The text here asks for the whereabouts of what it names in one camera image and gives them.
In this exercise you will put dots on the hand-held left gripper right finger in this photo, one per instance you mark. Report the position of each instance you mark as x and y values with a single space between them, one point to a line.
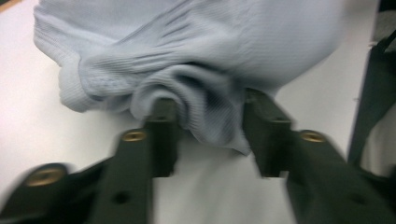
327 183

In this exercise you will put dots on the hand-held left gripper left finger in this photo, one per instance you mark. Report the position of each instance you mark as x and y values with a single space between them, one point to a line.
130 174

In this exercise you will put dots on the light blue knit garment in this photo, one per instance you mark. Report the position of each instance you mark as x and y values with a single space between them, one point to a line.
186 62

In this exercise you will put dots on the black metal stand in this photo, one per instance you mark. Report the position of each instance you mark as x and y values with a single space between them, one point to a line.
373 93

